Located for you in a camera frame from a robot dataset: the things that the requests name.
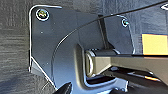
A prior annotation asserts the grey robot torso limb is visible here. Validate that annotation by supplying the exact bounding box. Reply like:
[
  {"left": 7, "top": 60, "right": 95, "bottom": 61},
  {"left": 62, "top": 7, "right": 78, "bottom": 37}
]
[{"left": 72, "top": 42, "right": 168, "bottom": 90}]

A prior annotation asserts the dark torso base block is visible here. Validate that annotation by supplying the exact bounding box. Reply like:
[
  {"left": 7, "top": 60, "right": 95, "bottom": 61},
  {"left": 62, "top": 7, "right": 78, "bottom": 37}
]
[{"left": 97, "top": 14, "right": 113, "bottom": 52}]

